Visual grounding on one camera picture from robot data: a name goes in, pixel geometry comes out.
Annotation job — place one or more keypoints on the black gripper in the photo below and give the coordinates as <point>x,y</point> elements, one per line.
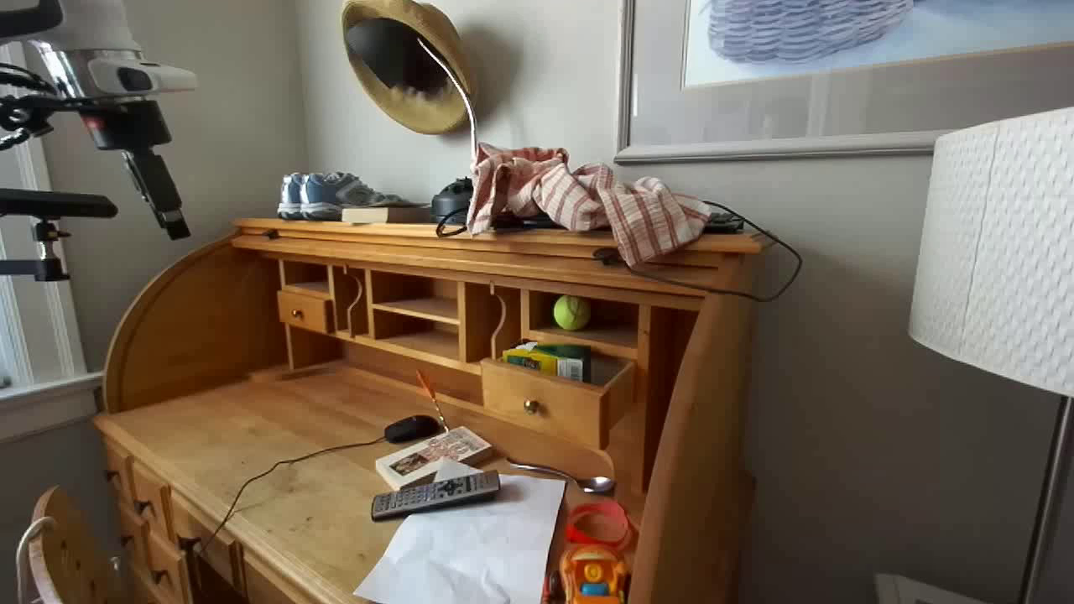
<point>121,126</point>

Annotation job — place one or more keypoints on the yellow green crayon box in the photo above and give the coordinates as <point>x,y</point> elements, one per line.
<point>532,358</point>

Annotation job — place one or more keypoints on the narrow wooden desk drawer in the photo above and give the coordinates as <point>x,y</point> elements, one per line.
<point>303,310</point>

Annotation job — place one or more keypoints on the wide wooden desk drawer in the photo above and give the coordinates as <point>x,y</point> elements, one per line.
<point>548,408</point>

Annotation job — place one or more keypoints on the blue white sneaker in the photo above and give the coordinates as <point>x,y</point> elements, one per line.
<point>290,196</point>
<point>339,193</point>

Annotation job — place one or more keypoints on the wooden roll-top desk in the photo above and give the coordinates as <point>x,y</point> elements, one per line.
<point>278,448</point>

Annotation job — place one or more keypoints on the orange pencil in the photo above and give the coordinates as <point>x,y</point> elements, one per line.
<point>426,395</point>

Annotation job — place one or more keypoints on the black computer mouse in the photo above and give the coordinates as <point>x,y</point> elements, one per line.
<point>415,429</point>

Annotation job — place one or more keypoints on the wooden chair back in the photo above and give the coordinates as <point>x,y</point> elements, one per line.
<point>70,549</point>

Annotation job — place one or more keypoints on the white paperback book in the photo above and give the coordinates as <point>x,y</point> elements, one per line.
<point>429,453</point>

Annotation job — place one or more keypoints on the grey remote control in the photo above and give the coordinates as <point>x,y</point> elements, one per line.
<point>438,494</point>

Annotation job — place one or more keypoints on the green tennis ball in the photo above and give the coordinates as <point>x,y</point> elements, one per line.
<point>571,315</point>

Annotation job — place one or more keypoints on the white paper sheet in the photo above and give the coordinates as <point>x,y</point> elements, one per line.
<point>471,554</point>

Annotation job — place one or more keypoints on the metal spoon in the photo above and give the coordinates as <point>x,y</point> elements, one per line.
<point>599,483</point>

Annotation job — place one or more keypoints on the orange toy car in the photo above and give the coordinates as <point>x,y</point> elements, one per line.
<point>590,575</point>

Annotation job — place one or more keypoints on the white lamp shade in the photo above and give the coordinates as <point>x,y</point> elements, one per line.
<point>994,255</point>

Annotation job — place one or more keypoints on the grey lamp pole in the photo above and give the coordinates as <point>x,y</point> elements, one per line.
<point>1046,505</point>

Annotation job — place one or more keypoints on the black stereo camera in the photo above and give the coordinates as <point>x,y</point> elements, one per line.
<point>53,204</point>

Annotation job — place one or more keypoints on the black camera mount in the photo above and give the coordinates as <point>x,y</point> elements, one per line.
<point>45,254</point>

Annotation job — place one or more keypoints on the framed wall picture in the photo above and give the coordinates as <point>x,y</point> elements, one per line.
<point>783,123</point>

